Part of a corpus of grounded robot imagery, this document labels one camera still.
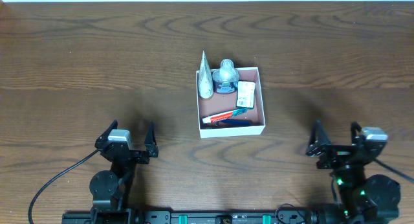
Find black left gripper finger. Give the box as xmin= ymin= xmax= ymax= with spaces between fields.
xmin=144 ymin=123 xmax=158 ymax=157
xmin=94 ymin=120 xmax=118 ymax=148

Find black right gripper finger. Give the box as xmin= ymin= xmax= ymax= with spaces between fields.
xmin=305 ymin=120 xmax=331 ymax=157
xmin=351 ymin=122 xmax=364 ymax=145

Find teal small packet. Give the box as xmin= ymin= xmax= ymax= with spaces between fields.
xmin=202 ymin=107 xmax=248 ymax=124

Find blue disposable razor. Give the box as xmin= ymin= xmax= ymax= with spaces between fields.
xmin=216 ymin=119 xmax=251 ymax=126

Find green Dettol soap box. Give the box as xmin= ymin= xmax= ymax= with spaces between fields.
xmin=236 ymin=81 xmax=256 ymax=109

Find clear foam soap pump bottle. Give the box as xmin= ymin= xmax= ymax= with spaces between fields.
xmin=212 ymin=59 xmax=239 ymax=94

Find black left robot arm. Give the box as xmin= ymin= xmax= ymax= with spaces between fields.
xmin=89 ymin=121 xmax=158 ymax=212

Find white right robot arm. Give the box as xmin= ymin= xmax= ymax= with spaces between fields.
xmin=306 ymin=120 xmax=401 ymax=223

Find white Pantene tube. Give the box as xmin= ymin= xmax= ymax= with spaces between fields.
xmin=197 ymin=51 xmax=213 ymax=99

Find white box with pink interior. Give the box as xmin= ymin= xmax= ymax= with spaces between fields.
xmin=197 ymin=67 xmax=266 ymax=139

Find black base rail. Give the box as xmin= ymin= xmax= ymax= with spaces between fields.
xmin=61 ymin=205 xmax=321 ymax=224

